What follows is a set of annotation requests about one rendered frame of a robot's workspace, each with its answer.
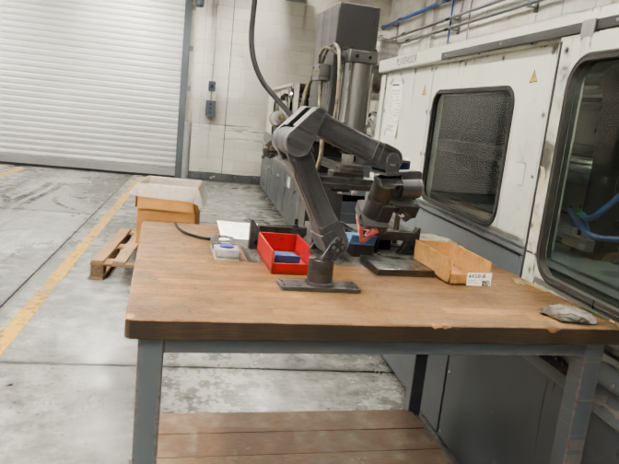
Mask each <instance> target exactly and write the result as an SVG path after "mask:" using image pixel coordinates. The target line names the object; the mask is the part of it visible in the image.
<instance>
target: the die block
mask: <svg viewBox="0 0 619 464"><path fill-rule="evenodd" d="M305 227H306V228H307V235H306V236H305V237H304V238H303V239H304V240H305V241H306V242H307V243H308V244H309V245H310V246H311V244H312V243H313V241H314V240H313V238H312V236H311V233H310V231H311V229H310V228H309V227H308V226H306V225H305ZM372 251H373V246H367V245H355V244H348V248H347V250H346V252H347V253H348V254H350V255H351V256H352V257H360V255H372Z"/></svg>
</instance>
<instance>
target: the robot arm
mask: <svg viewBox="0 0 619 464"><path fill-rule="evenodd" d="M326 111H327V110H326V109H324V108H321V107H313V108H312V107H308V106H302V107H300V108H299V109H298V110H297V111H296V112H295V113H293V114H292V115H291V116H290V117H289V118H288V119H287V120H286V121H285V122H283V123H282V124H281V125H280V126H279V127H278V128H277V129H276V130H275V131H274V133H273V136H272V144H273V147H274V149H275V150H276V151H277V153H278V155H279V157H280V159H282V160H284V161H285V163H286V167H287V169H288V170H289V172H290V173H291V175H292V178H293V180H294V182H295V184H296V186H297V189H298V192H299V195H300V197H301V200H302V202H303V204H304V206H305V209H306V211H307V214H308V217H309V223H310V226H311V229H312V230H311V231H310V233H311V236H312V238H313V240H314V241H313V243H312V244H311V246H310V247H309V253H310V254H311V255H312V256H309V265H308V273H307V278H305V280H299V279H277V281H276V283H277V285H278V287H279V288H280V290H282V291H297V292H324V293H352V294H360V292H361V288H360V287H359V286H358V285H357V284H356V283H354V282H348V281H333V266H334V261H337V258H338V256H341V255H342V254H344V253H345V252H346V250H347V248H348V244H349V241H348V237H347V234H346V233H345V228H344V226H343V225H341V224H339V221H338V219H337V217H336V215H335V213H334V212H333V209H332V207H331V205H330V203H329V200H328V197H327V195H326V192H325V190H324V188H323V186H322V183H321V179H320V176H319V173H318V171H317V169H316V166H315V159H314V156H313V154H312V152H313V151H314V148H313V146H312V145H313V142H314V140H315V138H316V137H317V138H319V139H322V140H323V141H325V142H327V143H329V144H331V145H334V146H336V147H338V148H340V149H342V150H344V151H345V152H348V153H350V154H352V155H354V156H356V157H358V158H359V159H361V160H363V162H364V163H366V164H368V165H370V172H373V173H377V174H380V175H377V176H376V177H375V179H374V181H373V183H372V186H371V188H370V191H369V194H368V197H367V200H366V201H365V200H358V201H357V203H356V208H355V210H356V223H357V230H358V235H359V241H360V242H364V243H365V242H366V241H368V240H369V239H370V238H371V237H373V236H374V235H376V234H378V233H381V234H385V233H386V232H387V230H388V228H389V225H388V223H390V220H391V217H392V214H393V213H395V214H397V215H398V216H400V217H401V219H402V220H403V221H404V222H407V221H409V220H410V219H412V218H415V217H416V215H417V212H418V210H419V208H420V207H419V205H418V202H417V200H416V198H420V197H421V195H422V193H423V190H424V184H423V181H422V172H421V171H418V170H413V169H400V166H401V165H402V163H403V155H402V153H401V151H400V150H399V149H397V148H395V147H393V146H391V145H388V144H386V143H382V142H381V141H379V140H377V139H375V138H373V137H370V136H368V135H366V134H364V133H361V132H360V131H358V130H356V129H354V128H352V127H350V126H348V125H346V124H344V123H342V122H340V121H338V120H336V119H335V118H333V117H332V116H331V115H329V114H327V113H326ZM364 229H367V230H368V231H367V232H366V234H365V235H367V236H366V237H365V238H363V230H364Z"/></svg>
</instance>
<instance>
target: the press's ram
mask: <svg viewBox="0 0 619 464"><path fill-rule="evenodd" d="M340 153H342V157H322V161H321V165H322V166H325V167H326V168H330V169H328V173H320V172H318V173H319V176H320V179H321V183H322V186H323V188H326V189H328V190H330V191H337V193H338V194H343V192H349V190H351V195H352V196H356V195H357V191H370V188H371V186H372V183H373V181H374V180H372V179H369V178H367V177H364V175H365V168H366V166H365V165H362V164H358V163H356V162H354V155H352V154H350V153H348V152H345V151H344V150H343V152H342V151H340Z"/></svg>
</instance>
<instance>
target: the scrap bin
mask: <svg viewBox="0 0 619 464"><path fill-rule="evenodd" d="M309 248H310V245H309V244H308V243H307V242H306V241H305V240H304V239H303V238H302V237H301V236H300V235H299V234H287V233H271V232H259V233H258V243H257V252H258V254H259V255H260V257H261V259H262V260H263V262H264V264H265V266H266V267H267V269H268V270H269V272H270V274H290V275H307V273H308V265H309V256H312V255H311V254H310V253H309ZM274 251H289V252H293V253H294V254H295V255H298V256H301V257H300V262H299V264H297V263H277V262H274Z"/></svg>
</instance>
